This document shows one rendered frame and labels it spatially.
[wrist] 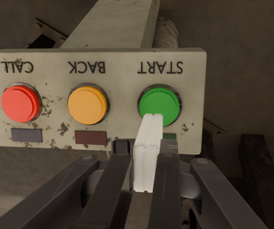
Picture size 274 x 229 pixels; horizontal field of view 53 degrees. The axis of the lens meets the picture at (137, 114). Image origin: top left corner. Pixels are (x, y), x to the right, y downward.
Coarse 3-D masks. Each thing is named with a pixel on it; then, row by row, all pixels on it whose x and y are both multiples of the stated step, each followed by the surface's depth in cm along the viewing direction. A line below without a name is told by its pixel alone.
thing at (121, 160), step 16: (112, 144) 16; (128, 144) 16; (112, 160) 15; (128, 160) 15; (112, 176) 13; (128, 176) 14; (96, 192) 12; (112, 192) 12; (128, 192) 14; (96, 208) 11; (112, 208) 11; (128, 208) 15; (80, 224) 9; (96, 224) 9; (112, 224) 10
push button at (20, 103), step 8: (8, 88) 29; (16, 88) 29; (24, 88) 29; (8, 96) 29; (16, 96) 29; (24, 96) 29; (32, 96) 29; (8, 104) 29; (16, 104) 29; (24, 104) 29; (32, 104) 29; (8, 112) 30; (16, 112) 29; (24, 112) 29; (32, 112) 30; (16, 120) 30; (24, 120) 30
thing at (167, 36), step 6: (162, 18) 81; (156, 24) 77; (162, 24) 77; (168, 24) 78; (174, 24) 82; (156, 30) 73; (162, 30) 73; (168, 30) 75; (174, 30) 78; (156, 36) 69; (162, 36) 70; (168, 36) 72; (174, 36) 75; (156, 42) 67; (162, 42) 67; (168, 42) 69; (174, 42) 72; (108, 156) 47
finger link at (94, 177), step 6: (126, 138) 20; (132, 144) 18; (132, 150) 17; (132, 156) 17; (102, 162) 16; (132, 162) 16; (102, 168) 15; (132, 168) 16; (96, 174) 15; (132, 174) 16; (84, 180) 15; (90, 180) 15; (96, 180) 15; (132, 180) 16; (84, 186) 15; (90, 186) 15; (84, 192) 15; (90, 192) 15
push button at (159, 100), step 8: (152, 88) 28; (160, 88) 27; (144, 96) 27; (152, 96) 27; (160, 96) 27; (168, 96) 27; (176, 96) 28; (144, 104) 27; (152, 104) 27; (160, 104) 27; (168, 104) 27; (176, 104) 27; (144, 112) 28; (152, 112) 28; (160, 112) 27; (168, 112) 27; (176, 112) 28; (168, 120) 28
